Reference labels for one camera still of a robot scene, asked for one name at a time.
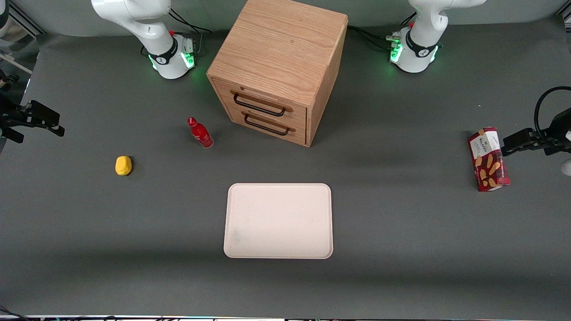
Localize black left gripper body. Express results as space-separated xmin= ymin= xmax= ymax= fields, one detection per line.
xmin=534 ymin=108 xmax=571 ymax=156

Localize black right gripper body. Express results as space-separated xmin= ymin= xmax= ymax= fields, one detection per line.
xmin=0 ymin=102 xmax=32 ymax=144

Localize red coke bottle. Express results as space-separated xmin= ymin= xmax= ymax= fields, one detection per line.
xmin=187 ymin=117 xmax=214 ymax=148

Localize beige plastic tray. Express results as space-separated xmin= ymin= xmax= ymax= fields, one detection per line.
xmin=223 ymin=183 xmax=334 ymax=259

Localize red cookie box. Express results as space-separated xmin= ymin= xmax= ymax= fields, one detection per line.
xmin=468 ymin=127 xmax=511 ymax=192

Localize wooden drawer cabinet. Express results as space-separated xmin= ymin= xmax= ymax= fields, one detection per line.
xmin=206 ymin=0 xmax=349 ymax=148

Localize black looped gripper cable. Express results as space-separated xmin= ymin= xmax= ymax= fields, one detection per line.
xmin=534 ymin=86 xmax=571 ymax=143

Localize aluminium frame rail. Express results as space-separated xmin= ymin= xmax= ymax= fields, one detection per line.
xmin=8 ymin=2 xmax=46 ymax=37

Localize black right arm base cables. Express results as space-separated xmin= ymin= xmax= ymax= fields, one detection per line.
xmin=169 ymin=8 xmax=214 ymax=34

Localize black arm base cables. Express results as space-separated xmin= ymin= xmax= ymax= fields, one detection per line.
xmin=347 ymin=12 xmax=416 ymax=50
xmin=169 ymin=8 xmax=214 ymax=34

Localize black floor cable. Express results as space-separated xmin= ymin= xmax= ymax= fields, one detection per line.
xmin=0 ymin=305 xmax=32 ymax=321

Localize black left arm base cables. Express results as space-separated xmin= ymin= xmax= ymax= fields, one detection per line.
xmin=347 ymin=12 xmax=416 ymax=50

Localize black drawer handle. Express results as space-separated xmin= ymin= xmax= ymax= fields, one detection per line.
xmin=230 ymin=90 xmax=294 ymax=117
xmin=241 ymin=111 xmax=296 ymax=136

